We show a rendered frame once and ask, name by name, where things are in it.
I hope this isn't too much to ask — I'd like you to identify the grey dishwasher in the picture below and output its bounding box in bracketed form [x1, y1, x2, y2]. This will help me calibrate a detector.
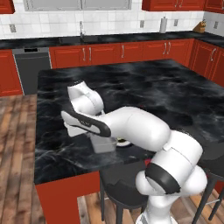
[11, 46, 53, 96]

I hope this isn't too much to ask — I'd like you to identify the black round bar stool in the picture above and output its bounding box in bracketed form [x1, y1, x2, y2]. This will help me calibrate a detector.
[98, 161, 150, 224]
[191, 142, 224, 224]

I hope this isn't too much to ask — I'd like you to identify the red cabinet run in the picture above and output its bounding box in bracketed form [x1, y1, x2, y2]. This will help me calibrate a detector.
[187, 38, 224, 88]
[141, 0, 224, 14]
[48, 38, 195, 70]
[0, 48, 24, 98]

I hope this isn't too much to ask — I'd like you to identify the red upper cabinet run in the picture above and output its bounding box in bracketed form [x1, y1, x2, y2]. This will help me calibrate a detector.
[141, 0, 224, 14]

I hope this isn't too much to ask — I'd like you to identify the silver sink tap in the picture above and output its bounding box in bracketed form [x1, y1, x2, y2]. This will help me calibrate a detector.
[78, 21, 86, 38]

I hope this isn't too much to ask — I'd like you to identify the red lower cabinet run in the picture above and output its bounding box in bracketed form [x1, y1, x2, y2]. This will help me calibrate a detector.
[0, 48, 24, 98]
[48, 38, 195, 70]
[187, 38, 224, 88]

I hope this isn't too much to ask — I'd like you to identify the white plate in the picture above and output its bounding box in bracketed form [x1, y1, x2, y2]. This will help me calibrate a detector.
[116, 138, 132, 148]

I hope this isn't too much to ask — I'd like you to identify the black sink basin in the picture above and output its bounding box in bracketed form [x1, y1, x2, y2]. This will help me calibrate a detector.
[59, 35, 98, 46]

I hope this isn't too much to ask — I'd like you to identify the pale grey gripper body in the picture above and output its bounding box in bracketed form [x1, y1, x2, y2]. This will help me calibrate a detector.
[89, 135, 118, 155]

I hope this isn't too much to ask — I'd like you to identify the white paper towel roll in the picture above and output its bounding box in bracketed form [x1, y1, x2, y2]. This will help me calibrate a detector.
[158, 16, 168, 34]

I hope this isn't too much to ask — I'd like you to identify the red island cabinet base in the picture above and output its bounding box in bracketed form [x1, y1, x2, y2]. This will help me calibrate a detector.
[34, 170, 102, 224]

